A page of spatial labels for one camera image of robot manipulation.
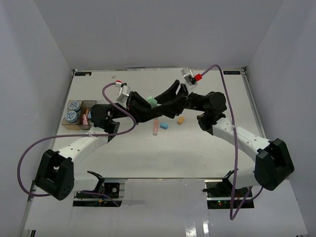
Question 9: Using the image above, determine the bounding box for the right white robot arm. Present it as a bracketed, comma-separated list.
[155, 80, 295, 197]

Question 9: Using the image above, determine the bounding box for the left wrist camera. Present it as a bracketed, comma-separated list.
[115, 80, 131, 103]

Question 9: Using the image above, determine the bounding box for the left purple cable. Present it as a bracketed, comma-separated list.
[16, 82, 137, 207]

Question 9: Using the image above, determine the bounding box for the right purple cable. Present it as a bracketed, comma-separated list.
[201, 64, 264, 220]

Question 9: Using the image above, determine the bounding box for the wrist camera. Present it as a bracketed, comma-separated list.
[181, 68, 202, 93]
[115, 80, 131, 103]

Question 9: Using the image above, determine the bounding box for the blue highlighter cap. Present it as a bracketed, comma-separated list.
[159, 122, 168, 129]

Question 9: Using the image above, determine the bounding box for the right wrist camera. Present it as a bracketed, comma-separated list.
[181, 68, 202, 93]

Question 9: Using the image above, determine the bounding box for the purple cable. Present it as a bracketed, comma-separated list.
[16, 82, 137, 207]
[201, 64, 264, 220]

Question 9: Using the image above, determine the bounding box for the green highlighter cap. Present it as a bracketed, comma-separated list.
[146, 96, 158, 108]

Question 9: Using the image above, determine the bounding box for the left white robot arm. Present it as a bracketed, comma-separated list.
[35, 90, 188, 200]

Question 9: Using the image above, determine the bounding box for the clear compartment organizer tray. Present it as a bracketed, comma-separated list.
[61, 99, 113, 131]

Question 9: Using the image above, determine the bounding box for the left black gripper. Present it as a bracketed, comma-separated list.
[110, 92, 162, 125]

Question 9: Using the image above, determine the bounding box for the yellow highlighter cap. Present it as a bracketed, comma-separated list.
[177, 117, 185, 124]

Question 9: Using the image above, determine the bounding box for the orange pink highlighter pen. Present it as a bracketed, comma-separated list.
[153, 119, 159, 136]

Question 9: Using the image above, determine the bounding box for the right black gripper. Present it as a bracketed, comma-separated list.
[150, 80, 207, 119]

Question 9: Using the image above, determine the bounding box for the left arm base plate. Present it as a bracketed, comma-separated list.
[75, 183, 120, 199]

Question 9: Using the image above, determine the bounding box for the pink correction tape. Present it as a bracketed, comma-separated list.
[82, 114, 88, 125]

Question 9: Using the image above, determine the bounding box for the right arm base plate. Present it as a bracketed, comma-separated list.
[202, 181, 249, 210]

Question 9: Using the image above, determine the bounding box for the blue cleaning gel jar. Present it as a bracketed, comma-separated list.
[65, 111, 78, 123]
[68, 100, 81, 113]

